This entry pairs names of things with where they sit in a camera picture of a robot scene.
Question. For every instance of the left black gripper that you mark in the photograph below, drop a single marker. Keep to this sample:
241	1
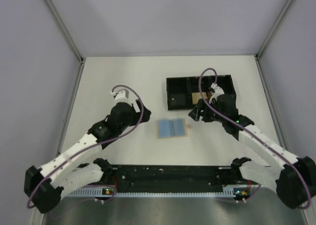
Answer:
137	114

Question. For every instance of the grey slotted cable duct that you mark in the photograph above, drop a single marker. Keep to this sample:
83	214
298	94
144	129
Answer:
101	193

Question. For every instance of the aluminium front rail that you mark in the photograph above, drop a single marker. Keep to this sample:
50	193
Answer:
169	176

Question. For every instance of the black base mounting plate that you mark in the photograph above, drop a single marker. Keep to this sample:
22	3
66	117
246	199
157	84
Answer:
177	189

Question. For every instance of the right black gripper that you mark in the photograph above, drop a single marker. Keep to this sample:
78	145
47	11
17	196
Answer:
195	113

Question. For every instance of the black three-compartment tray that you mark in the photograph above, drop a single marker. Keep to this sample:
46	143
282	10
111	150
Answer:
180	89

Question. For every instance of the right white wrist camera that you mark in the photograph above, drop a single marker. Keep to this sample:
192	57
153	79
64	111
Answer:
216	91

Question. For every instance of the gold cards stack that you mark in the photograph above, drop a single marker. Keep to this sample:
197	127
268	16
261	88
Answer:
196	96

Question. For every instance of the beige card holder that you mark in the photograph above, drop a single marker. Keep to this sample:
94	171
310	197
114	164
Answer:
172	128

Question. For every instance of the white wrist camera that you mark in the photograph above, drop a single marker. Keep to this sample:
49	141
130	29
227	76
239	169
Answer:
216	91
121	96

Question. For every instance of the right aluminium frame post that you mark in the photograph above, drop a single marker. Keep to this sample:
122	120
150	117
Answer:
263	75

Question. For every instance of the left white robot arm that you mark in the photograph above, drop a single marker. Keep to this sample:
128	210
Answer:
43	185

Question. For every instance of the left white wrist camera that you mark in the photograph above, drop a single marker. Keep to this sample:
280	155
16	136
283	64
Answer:
121	96

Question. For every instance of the aluminium frame post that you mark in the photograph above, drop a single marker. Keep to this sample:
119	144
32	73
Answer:
78	73
263	75

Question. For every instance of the left aluminium frame post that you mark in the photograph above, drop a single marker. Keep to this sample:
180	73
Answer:
78	73

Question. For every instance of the steel sheet front panel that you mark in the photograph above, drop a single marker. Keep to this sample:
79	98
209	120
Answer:
263	209

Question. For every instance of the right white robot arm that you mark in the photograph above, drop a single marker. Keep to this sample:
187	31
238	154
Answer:
292	178

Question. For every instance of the light blue card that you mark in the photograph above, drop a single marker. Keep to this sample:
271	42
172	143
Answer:
171	128

